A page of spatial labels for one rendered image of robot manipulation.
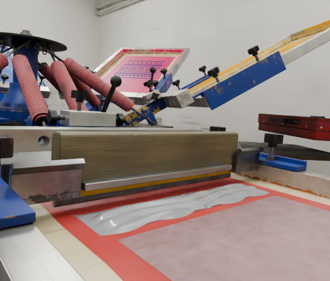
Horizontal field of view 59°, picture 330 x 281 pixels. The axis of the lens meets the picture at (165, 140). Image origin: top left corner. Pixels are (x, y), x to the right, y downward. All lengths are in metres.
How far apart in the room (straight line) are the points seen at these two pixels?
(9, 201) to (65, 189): 0.09
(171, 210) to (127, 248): 0.11
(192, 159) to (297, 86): 2.12
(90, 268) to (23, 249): 0.07
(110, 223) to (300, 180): 0.42
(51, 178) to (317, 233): 0.34
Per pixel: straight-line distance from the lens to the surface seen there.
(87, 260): 0.30
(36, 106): 0.89
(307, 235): 0.43
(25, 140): 0.62
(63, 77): 1.05
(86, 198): 0.43
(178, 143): 0.50
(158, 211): 0.41
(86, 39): 5.08
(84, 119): 0.72
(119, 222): 0.37
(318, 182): 0.64
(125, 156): 0.44
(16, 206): 0.31
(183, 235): 0.36
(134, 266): 0.29
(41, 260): 0.24
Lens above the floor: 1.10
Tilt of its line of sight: 7 degrees down
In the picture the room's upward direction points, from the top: 4 degrees clockwise
